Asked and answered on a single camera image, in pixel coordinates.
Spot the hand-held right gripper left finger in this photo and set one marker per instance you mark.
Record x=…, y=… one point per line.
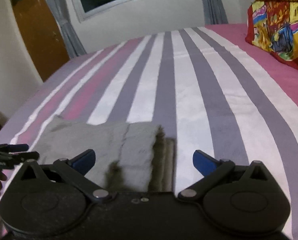
x=85, y=161

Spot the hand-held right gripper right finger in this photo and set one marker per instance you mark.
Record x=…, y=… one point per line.
x=201, y=161

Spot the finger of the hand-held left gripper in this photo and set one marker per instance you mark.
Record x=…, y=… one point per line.
x=16, y=147
x=28, y=156

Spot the grey towel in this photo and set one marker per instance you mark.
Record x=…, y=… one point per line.
x=101, y=145

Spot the grey pink striped bedsheet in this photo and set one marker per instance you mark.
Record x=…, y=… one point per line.
x=189, y=92

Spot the brown wooden door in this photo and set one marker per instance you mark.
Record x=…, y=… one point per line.
x=38, y=27

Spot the grey curtain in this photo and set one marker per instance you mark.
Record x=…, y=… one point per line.
x=212, y=1
x=61, y=20

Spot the colourful printed blanket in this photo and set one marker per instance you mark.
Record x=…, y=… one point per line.
x=281, y=27

